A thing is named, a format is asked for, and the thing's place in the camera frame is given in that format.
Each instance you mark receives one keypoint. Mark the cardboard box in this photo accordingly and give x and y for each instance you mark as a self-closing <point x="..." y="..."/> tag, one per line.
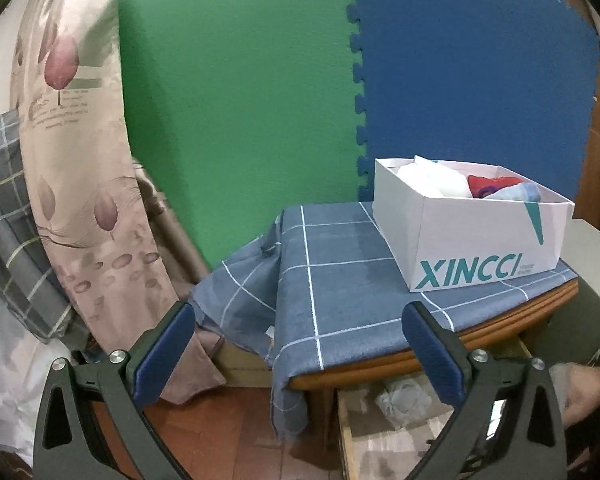
<point x="242" y="369"/>

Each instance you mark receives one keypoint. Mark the red underwear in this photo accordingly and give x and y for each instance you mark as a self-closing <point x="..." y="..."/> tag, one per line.
<point x="480" y="187"/>

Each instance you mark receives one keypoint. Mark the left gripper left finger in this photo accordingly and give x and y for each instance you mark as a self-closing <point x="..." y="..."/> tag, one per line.
<point x="69" y="443"/>

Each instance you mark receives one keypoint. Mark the beige floral curtain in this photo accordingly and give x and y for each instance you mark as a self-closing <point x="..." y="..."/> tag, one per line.
<point x="113" y="240"/>

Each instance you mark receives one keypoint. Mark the blue checked cloth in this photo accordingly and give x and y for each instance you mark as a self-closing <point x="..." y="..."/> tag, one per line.
<point x="321" y="289"/>

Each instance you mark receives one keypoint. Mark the grey white underwear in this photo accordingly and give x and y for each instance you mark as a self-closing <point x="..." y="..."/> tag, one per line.
<point x="403" y="402"/>

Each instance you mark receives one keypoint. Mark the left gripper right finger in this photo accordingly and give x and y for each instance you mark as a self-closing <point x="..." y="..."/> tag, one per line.
<point x="506" y="421"/>

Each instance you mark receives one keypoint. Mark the white patterned bedsheet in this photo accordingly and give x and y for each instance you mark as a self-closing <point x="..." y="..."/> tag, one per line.
<point x="24" y="365"/>

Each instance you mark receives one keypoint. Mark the blue foam mat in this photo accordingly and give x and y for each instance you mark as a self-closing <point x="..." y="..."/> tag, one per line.
<point x="501" y="82"/>

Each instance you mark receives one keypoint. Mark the person's hand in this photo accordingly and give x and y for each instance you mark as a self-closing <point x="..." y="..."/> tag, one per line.
<point x="577" y="388"/>

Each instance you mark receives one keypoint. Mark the white XINCCI shoe box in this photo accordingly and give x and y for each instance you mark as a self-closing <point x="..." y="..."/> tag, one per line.
<point x="450" y="242"/>

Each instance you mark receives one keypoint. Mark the grey plaid pillow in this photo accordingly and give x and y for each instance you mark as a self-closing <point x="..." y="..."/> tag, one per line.
<point x="28" y="283"/>

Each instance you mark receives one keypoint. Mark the light blue underwear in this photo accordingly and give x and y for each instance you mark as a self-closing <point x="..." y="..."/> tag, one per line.
<point x="527" y="192"/>

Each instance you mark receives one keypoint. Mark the wooden nightstand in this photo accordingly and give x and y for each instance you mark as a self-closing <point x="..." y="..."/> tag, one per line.
<point x="437" y="348"/>

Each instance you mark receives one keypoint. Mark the green foam mat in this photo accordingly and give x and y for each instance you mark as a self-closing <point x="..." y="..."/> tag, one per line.
<point x="240" y="108"/>

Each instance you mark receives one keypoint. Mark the wooden drawer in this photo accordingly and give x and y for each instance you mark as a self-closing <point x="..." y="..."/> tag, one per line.
<point x="370" y="448"/>

